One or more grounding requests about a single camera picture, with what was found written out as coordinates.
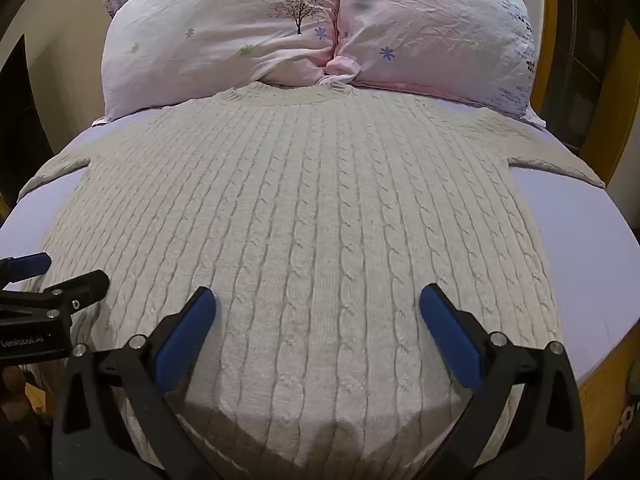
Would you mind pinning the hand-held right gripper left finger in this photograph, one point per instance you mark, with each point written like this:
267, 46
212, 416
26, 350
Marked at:
184, 329

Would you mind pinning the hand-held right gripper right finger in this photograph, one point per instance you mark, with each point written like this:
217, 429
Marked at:
450, 329

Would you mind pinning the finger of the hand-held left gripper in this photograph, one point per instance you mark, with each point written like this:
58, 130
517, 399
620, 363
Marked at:
80, 286
30, 263

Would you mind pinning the pink tree print pillow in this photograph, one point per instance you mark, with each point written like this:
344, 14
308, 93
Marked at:
215, 35

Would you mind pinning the pink floral pillow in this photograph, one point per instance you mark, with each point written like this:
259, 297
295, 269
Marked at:
435, 30

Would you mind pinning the yellow wooden bed frame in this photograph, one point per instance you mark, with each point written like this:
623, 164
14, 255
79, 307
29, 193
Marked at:
600, 400

